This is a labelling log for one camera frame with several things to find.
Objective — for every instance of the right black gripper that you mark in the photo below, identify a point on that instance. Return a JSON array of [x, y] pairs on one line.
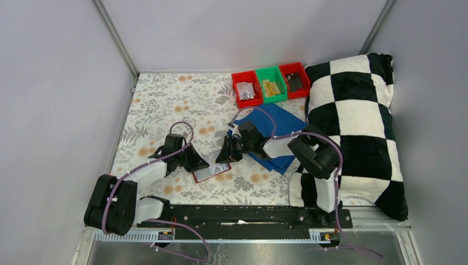
[[228, 153]]

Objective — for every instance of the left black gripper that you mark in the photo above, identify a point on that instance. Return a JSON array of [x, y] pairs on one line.
[[197, 162]]

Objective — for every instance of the red leather card holder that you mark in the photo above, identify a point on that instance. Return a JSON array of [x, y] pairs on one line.
[[210, 159]]

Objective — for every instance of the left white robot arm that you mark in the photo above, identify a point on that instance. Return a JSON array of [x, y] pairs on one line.
[[114, 206]]

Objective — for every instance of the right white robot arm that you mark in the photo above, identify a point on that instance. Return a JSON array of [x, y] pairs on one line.
[[318, 154]]

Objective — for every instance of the white gold VIP card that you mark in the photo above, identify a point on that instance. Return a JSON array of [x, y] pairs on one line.
[[219, 168]]

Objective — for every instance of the silver cards in bin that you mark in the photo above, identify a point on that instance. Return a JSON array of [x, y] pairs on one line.
[[245, 90]]

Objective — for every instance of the gold cards in bin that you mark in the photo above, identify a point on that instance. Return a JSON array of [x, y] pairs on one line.
[[270, 88]]

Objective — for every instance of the black cards in bin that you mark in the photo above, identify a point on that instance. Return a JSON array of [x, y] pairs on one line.
[[294, 82]]

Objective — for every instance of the floral patterned table mat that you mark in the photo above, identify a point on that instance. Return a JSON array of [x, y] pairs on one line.
[[199, 105]]

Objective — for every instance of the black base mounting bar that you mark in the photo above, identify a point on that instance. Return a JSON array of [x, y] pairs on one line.
[[243, 223]]

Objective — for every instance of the blue folded cloth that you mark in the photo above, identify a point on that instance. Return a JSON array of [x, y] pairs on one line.
[[264, 117]]

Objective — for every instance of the left red plastic bin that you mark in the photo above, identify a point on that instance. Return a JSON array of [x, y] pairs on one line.
[[247, 76]]

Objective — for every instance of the red plastic bin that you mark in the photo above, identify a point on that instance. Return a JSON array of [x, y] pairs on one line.
[[288, 68], [247, 76]]

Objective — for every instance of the green plastic bin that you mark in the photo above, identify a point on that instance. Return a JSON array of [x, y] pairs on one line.
[[274, 75]]

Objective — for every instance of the right red plastic bin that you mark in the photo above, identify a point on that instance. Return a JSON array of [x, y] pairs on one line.
[[288, 68]]

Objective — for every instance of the black white checkered pillow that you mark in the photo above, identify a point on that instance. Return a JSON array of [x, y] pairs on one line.
[[349, 101]]

